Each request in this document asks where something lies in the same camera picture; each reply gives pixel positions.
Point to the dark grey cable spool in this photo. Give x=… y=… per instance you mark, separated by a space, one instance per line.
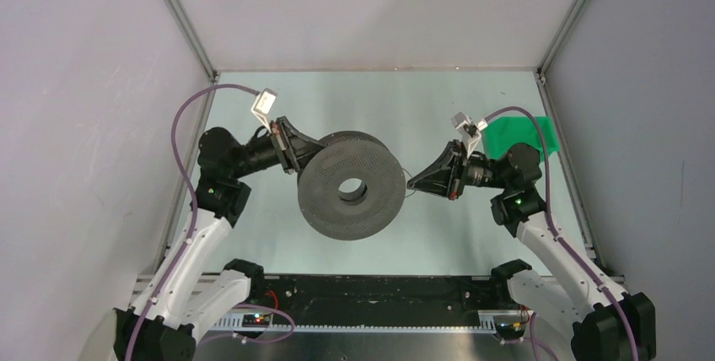
x=351 y=189

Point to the aluminium corner frame post right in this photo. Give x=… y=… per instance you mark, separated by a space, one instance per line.
x=574 y=12

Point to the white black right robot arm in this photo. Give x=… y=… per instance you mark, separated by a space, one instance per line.
x=600 y=318

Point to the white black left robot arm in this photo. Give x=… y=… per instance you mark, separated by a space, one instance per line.
x=165 y=322

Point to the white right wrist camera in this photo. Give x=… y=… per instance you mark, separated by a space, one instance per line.
x=471 y=132

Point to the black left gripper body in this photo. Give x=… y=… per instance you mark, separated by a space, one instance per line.
x=280 y=146

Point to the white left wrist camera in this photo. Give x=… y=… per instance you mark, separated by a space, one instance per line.
x=262 y=105

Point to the aluminium corner frame post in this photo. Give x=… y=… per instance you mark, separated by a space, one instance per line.
x=188 y=30
x=574 y=12

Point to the green plastic bin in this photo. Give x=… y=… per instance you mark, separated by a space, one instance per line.
x=502 y=133

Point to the aluminium corner frame post left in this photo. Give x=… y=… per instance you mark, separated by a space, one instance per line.
x=188 y=30

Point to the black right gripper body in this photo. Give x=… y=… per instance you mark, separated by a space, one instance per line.
x=459 y=172

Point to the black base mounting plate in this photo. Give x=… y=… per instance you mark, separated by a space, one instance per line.
x=383 y=301

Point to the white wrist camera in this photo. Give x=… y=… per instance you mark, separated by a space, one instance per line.
x=471 y=132
x=262 y=105

